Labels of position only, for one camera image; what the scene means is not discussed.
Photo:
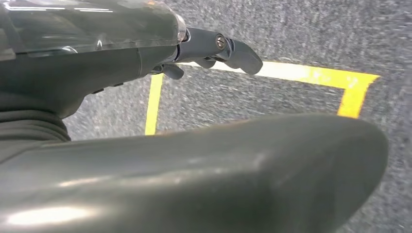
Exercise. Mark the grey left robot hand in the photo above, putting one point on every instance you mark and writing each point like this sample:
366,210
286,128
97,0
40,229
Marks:
80,58

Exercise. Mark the yellow floor tape square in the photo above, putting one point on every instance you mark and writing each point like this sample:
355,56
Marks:
354,86

